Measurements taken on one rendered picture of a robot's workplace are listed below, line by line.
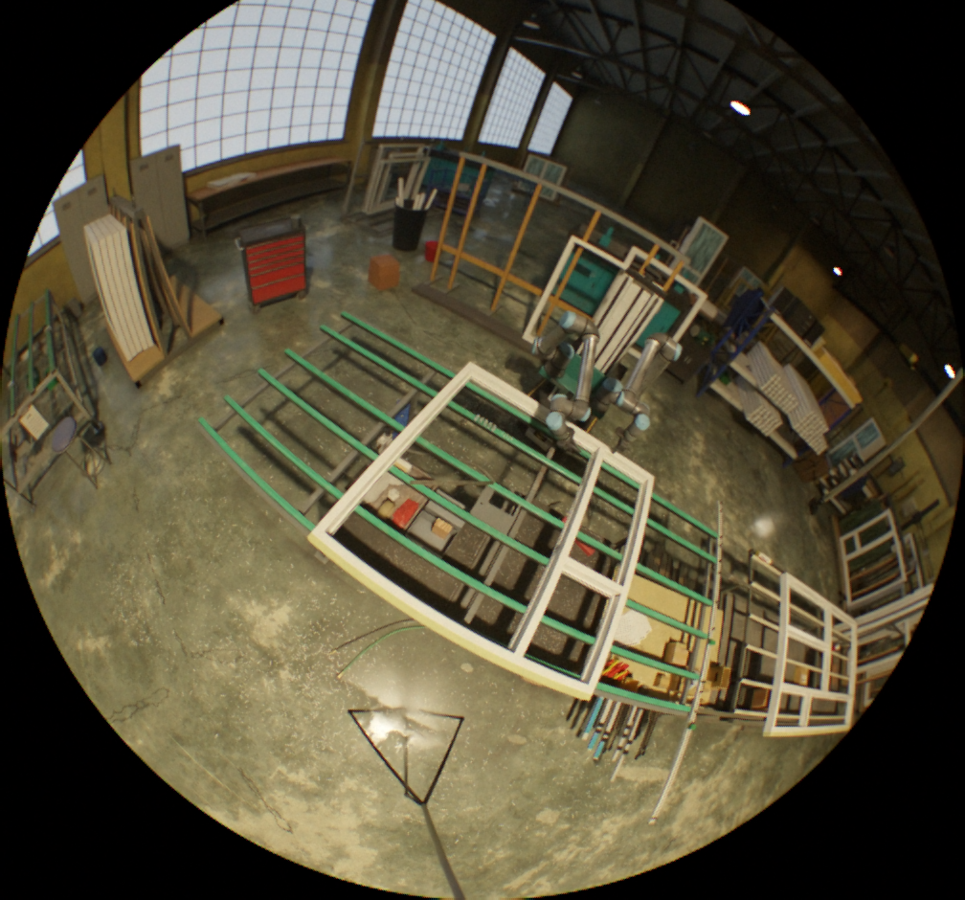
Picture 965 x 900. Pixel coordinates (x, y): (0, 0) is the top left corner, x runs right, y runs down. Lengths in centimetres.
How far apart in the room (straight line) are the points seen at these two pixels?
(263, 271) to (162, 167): 368
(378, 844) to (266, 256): 519
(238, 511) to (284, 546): 47
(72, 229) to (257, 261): 396
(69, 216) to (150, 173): 154
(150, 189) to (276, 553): 605
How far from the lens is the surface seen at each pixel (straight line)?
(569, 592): 210
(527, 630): 158
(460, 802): 278
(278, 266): 405
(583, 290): 550
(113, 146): 679
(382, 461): 167
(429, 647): 241
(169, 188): 700
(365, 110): 963
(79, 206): 669
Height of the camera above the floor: 239
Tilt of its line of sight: 49 degrees down
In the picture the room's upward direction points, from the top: 24 degrees clockwise
